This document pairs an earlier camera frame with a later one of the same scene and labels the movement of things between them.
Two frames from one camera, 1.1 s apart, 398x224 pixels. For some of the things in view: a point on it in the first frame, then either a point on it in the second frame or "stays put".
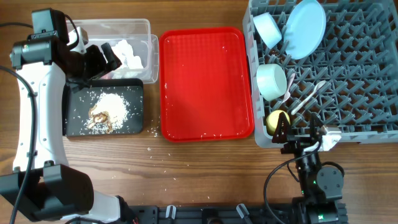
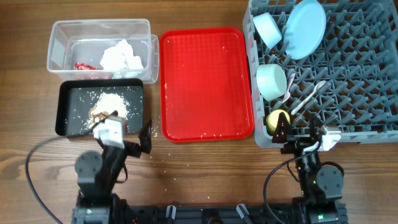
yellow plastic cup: (272, 119) stays put
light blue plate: (305, 30) stays put
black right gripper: (298, 140) stays put
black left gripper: (100, 65) → (145, 139)
